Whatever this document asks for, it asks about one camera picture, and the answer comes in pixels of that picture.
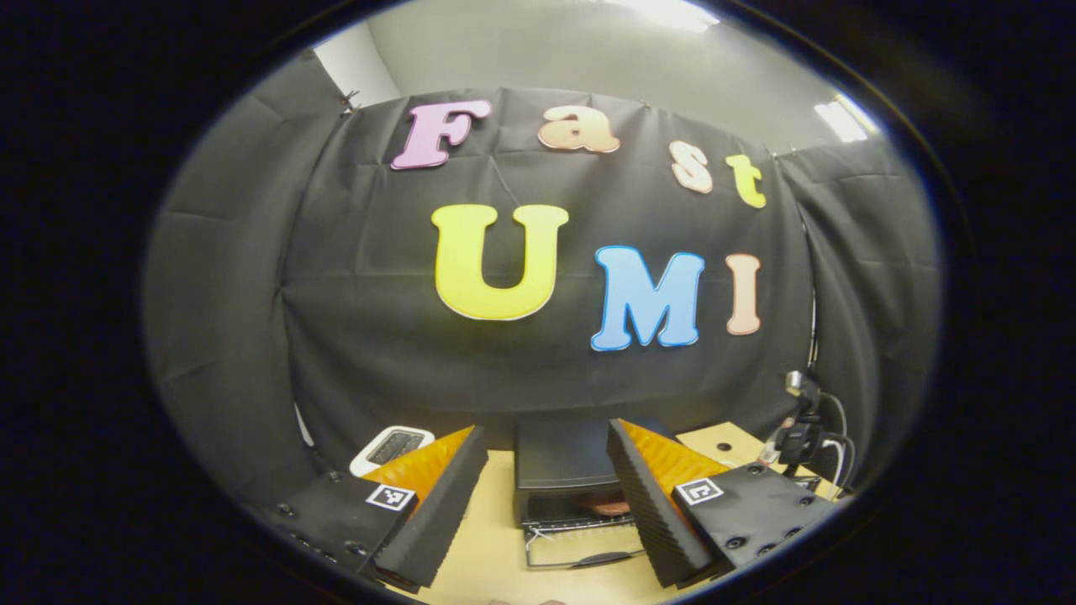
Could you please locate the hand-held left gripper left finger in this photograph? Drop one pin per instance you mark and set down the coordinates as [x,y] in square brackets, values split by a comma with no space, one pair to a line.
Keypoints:
[445,504]

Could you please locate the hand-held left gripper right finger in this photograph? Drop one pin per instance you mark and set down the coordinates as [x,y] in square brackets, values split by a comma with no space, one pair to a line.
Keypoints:
[647,504]

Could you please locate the red meat steak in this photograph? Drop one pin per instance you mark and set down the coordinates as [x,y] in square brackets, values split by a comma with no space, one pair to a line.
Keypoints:
[607,507]

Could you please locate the black electric oven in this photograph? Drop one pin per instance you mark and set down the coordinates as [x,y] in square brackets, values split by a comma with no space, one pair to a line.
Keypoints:
[559,454]

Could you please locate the white toaster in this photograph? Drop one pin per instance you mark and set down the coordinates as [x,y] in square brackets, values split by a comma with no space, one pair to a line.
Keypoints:
[391,447]

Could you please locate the small ceiling light panel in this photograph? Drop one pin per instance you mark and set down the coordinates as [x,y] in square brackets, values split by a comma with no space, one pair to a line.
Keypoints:
[843,119]

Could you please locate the large ceiling light panel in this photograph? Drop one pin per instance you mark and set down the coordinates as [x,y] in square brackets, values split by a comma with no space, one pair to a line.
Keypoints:
[668,12]

